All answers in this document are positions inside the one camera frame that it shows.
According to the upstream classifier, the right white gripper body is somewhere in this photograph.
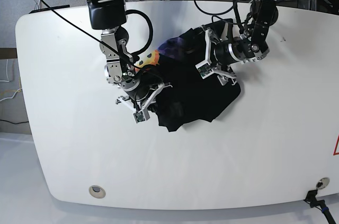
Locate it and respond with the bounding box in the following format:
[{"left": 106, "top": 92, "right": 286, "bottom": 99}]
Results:
[{"left": 115, "top": 82, "right": 172, "bottom": 114}]

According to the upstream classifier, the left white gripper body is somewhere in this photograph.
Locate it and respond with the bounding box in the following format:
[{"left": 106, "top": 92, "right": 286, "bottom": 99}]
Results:
[{"left": 199, "top": 25, "right": 237, "bottom": 86}]

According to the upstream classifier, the black T-shirt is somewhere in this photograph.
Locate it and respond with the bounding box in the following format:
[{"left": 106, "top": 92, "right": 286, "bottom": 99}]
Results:
[{"left": 136, "top": 27, "right": 241, "bottom": 132}]

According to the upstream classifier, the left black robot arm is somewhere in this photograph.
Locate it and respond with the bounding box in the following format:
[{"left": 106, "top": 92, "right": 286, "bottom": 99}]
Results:
[{"left": 195, "top": 0, "right": 279, "bottom": 85}]

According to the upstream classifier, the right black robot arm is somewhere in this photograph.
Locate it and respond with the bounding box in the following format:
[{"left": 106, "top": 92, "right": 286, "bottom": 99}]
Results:
[{"left": 86, "top": 0, "right": 164, "bottom": 114}]

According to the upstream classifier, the left table grommet hole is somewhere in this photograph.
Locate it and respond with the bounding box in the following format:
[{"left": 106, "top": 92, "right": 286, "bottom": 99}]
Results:
[{"left": 89, "top": 185, "right": 106, "bottom": 199}]

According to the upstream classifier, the table grommet hole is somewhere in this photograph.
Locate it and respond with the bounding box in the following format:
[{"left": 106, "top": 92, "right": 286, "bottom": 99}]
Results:
[
  {"left": 316, "top": 177, "right": 330, "bottom": 190},
  {"left": 89, "top": 185, "right": 106, "bottom": 199}
]

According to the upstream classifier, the red warning triangle sticker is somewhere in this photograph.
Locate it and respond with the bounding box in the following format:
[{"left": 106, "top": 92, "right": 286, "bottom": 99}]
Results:
[{"left": 333, "top": 136, "right": 339, "bottom": 156}]

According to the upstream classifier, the right table grommet hole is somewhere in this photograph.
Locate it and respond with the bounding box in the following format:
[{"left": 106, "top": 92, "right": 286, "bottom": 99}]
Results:
[{"left": 316, "top": 177, "right": 330, "bottom": 190}]

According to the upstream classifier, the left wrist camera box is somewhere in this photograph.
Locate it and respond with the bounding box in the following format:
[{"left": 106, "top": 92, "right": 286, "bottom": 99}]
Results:
[{"left": 195, "top": 61, "right": 213, "bottom": 79}]

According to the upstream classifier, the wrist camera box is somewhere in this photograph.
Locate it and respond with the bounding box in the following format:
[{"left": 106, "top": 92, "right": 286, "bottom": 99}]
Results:
[
  {"left": 133, "top": 110, "right": 150, "bottom": 123},
  {"left": 195, "top": 61, "right": 213, "bottom": 79}
]

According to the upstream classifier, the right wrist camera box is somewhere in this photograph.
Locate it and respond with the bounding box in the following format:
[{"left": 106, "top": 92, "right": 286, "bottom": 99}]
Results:
[{"left": 133, "top": 110, "right": 150, "bottom": 123}]

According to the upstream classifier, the yellow cable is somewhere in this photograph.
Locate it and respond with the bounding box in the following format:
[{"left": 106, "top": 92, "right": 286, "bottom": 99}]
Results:
[{"left": 0, "top": 75, "right": 22, "bottom": 97}]

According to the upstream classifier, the black clamp with cable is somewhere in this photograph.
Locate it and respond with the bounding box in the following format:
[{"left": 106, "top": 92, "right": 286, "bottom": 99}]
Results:
[{"left": 304, "top": 190, "right": 336, "bottom": 224}]

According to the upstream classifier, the white cable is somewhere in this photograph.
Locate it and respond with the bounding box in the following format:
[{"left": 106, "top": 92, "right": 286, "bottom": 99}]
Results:
[{"left": 0, "top": 58, "right": 21, "bottom": 102}]

